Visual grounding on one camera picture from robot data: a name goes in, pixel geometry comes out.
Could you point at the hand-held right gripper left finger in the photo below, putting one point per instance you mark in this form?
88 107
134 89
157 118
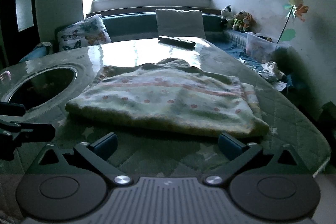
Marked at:
105 145

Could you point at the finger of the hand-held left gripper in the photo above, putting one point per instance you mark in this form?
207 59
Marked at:
36 133
11 109

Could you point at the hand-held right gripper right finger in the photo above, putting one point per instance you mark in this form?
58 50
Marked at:
229 146

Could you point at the pale dotted baby garment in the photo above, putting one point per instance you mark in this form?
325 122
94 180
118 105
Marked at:
162 100

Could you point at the white clothes pile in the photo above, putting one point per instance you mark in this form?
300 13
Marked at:
271 71

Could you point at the small pink object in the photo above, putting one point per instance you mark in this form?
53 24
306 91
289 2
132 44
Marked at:
5 75

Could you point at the black round hotplate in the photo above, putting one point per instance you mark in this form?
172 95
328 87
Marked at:
42 87

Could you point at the blue cloth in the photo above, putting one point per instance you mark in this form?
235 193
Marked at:
36 52

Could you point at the dark door with glass pane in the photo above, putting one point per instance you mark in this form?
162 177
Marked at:
8 16

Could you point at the butterfly print cushion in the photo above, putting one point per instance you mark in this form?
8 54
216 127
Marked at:
84 35

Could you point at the clear plastic storage box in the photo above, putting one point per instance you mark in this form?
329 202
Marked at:
262 47

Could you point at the black remote control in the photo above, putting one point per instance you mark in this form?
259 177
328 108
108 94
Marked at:
177 41

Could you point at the teal sofa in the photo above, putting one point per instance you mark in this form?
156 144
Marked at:
131 24

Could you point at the orange plush toy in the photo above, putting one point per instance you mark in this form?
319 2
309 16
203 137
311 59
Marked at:
249 23

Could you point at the brown plush toys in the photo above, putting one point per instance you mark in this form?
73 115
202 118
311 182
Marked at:
239 20

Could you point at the cow plush toy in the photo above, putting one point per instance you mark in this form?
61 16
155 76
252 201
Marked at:
226 15

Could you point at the plain white cushion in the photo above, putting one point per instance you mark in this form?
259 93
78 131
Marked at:
179 23

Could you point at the colourful pinwheel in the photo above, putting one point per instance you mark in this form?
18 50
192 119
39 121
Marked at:
298 7

